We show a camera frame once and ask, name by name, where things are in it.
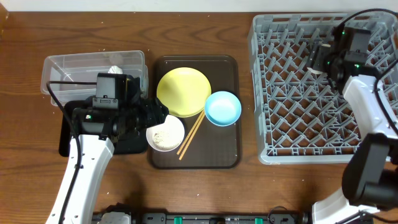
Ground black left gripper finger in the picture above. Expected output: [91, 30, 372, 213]
[146, 98, 169, 116]
[145, 114, 168, 128]

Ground pale green cup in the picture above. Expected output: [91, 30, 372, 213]
[307, 44, 331, 74]

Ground white tissue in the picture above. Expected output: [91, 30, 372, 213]
[108, 65, 123, 74]

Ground blue bowl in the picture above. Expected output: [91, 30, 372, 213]
[204, 91, 242, 127]

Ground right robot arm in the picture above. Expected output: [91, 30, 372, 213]
[305, 44, 397, 223]

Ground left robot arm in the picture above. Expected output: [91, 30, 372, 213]
[47, 98, 169, 223]

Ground grey dishwasher rack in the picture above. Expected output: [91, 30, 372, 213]
[248, 12, 397, 165]

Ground black plastic tray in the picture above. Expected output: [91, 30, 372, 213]
[58, 100, 148, 157]

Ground yellow plate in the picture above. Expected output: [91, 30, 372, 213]
[156, 67, 211, 118]

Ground lower wooden chopstick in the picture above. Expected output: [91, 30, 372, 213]
[178, 111, 206, 161]

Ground wooden chopstick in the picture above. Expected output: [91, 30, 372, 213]
[178, 111, 206, 161]
[176, 109, 205, 156]

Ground upper wooden chopstick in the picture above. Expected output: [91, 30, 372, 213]
[176, 109, 205, 156]

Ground brown serving tray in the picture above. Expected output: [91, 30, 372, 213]
[148, 55, 241, 169]

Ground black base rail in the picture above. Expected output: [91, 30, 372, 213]
[91, 203, 312, 224]

